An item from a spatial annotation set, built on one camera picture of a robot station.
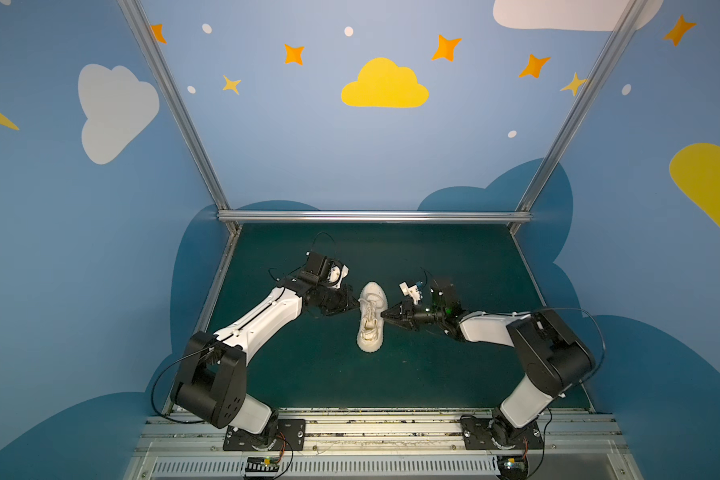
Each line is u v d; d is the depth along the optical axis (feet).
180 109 2.80
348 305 2.40
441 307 2.44
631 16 2.28
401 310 2.67
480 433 2.46
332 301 2.41
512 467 2.40
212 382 1.40
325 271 2.29
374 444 2.40
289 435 2.42
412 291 2.84
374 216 4.03
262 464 2.38
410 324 2.63
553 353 1.57
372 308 3.04
